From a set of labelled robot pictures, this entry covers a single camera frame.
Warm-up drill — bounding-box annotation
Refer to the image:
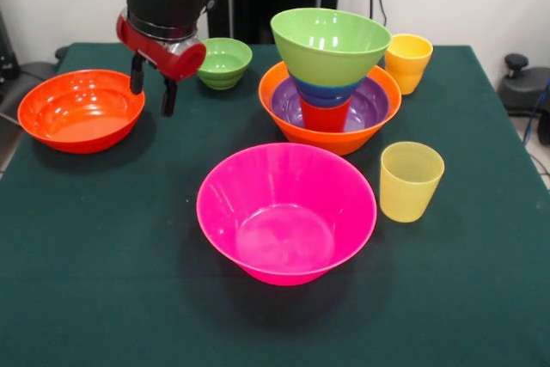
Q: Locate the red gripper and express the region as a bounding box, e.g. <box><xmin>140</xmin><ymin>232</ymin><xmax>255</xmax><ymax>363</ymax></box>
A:
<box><xmin>116</xmin><ymin>13</ymin><xmax>208</xmax><ymax>118</ymax></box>

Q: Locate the red plastic cup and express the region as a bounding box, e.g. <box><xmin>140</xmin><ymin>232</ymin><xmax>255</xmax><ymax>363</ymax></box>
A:
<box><xmin>299</xmin><ymin>98</ymin><xmax>354</xmax><ymax>133</ymax></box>

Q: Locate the large green plastic bowl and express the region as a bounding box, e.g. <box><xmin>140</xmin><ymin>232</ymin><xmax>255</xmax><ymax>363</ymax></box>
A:
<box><xmin>270</xmin><ymin>7</ymin><xmax>394</xmax><ymax>87</ymax></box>

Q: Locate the purple plastic bowl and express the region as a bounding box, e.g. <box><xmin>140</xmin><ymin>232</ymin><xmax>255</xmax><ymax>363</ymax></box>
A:
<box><xmin>270</xmin><ymin>76</ymin><xmax>391</xmax><ymax>134</ymax></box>

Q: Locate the small green plastic bowl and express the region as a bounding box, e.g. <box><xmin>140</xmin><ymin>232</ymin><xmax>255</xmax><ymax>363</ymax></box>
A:
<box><xmin>196</xmin><ymin>37</ymin><xmax>254</xmax><ymax>91</ymax></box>

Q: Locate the red plastic bowl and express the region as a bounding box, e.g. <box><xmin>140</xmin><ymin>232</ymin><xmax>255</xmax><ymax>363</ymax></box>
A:
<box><xmin>16</xmin><ymin>68</ymin><xmax>146</xmax><ymax>155</ymax></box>

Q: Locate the black chair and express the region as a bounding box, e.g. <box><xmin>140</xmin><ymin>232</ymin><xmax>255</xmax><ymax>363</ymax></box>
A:
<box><xmin>0</xmin><ymin>8</ymin><xmax>59</xmax><ymax>121</ymax></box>

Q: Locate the pink plastic bowl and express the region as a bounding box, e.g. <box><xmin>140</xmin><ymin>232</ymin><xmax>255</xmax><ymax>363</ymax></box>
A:
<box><xmin>196</xmin><ymin>142</ymin><xmax>379</xmax><ymax>287</ymax></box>

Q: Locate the dark green tablecloth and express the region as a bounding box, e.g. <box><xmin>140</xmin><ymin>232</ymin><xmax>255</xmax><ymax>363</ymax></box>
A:
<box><xmin>0</xmin><ymin>42</ymin><xmax>550</xmax><ymax>367</ymax></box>

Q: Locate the orange-yellow plastic cup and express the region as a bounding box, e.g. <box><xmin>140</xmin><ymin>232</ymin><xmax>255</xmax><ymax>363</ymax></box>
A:
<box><xmin>383</xmin><ymin>34</ymin><xmax>434</xmax><ymax>96</ymax></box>

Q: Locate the pale yellow plastic cup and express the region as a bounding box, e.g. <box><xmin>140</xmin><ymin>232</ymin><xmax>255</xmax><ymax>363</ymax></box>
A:
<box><xmin>379</xmin><ymin>141</ymin><xmax>446</xmax><ymax>223</ymax></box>

